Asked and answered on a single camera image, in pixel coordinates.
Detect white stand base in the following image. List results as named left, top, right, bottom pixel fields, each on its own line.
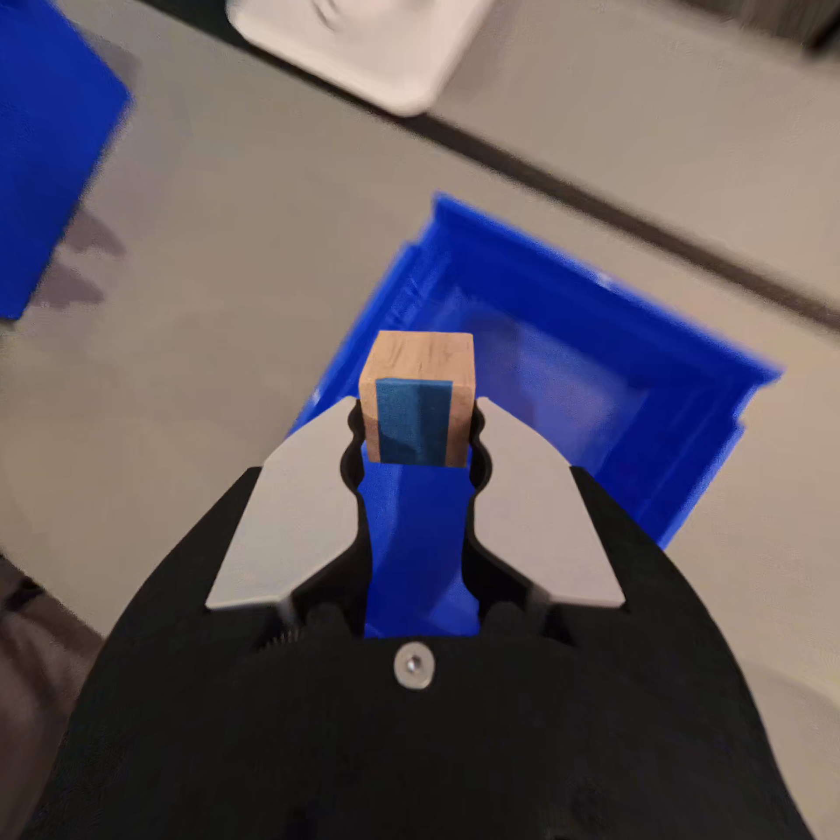
left=226, top=0, right=494, bottom=118

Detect blue-striped wooden cube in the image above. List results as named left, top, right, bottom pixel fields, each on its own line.
left=358, top=331, right=475, bottom=469

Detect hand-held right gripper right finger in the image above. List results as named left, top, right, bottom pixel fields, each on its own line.
left=461, top=395, right=626, bottom=635

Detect blue plastic bin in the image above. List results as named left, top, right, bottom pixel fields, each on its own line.
left=0, top=0, right=135, bottom=322
left=287, top=192, right=784, bottom=639

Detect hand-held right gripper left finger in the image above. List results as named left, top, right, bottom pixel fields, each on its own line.
left=205, top=395, right=374, bottom=641

